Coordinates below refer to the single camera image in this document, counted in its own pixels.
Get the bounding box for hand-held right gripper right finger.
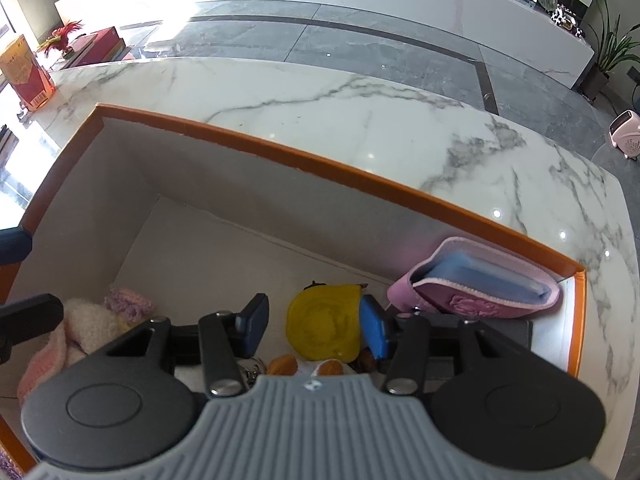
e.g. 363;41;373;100
359;294;533;396

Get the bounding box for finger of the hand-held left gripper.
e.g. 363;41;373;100
0;293;64;367
0;226;34;267

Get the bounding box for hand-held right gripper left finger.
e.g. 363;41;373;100
102;293;271;400

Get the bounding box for brown white dog plush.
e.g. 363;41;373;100
240;346;377;378

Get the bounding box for orange-rimmed white box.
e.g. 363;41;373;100
0;103;587;476

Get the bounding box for white plush bear, pink stripes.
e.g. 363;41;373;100
16;297;137;402

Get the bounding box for pastel crochet flower bunch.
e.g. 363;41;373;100
104;286;155;323

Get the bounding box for pink embossed pouch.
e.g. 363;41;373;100
386;236;562;322

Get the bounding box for blue plastic packet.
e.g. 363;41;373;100
425;252;551;306

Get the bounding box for purple fuzzy cloth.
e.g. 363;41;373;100
0;447;25;480

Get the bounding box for red and gold canister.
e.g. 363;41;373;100
0;34;56;112

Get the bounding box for red feather ornament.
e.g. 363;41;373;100
36;20;85;60

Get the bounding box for dark red box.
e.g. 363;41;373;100
64;27;127;69

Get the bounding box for pink fan heater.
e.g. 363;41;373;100
606;109;640;162

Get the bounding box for cow figurine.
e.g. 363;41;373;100
550;4;587;37

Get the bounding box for potted plant in black pot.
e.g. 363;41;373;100
579;0;640;107

